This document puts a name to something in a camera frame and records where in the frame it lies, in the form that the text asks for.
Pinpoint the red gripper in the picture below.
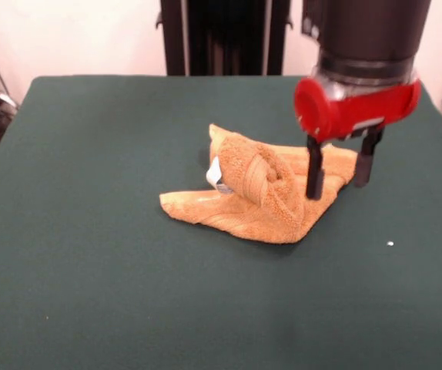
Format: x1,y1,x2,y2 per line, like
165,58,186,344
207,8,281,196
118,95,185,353
293,76,423,200

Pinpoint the orange terry towel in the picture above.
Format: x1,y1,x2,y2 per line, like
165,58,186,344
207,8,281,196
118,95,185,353
159,123,360,245

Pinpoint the dark green table cloth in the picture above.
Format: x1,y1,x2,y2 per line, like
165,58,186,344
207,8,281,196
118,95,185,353
0,75,442,370

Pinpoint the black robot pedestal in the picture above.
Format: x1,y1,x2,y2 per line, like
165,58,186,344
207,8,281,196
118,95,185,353
154,0,303,76

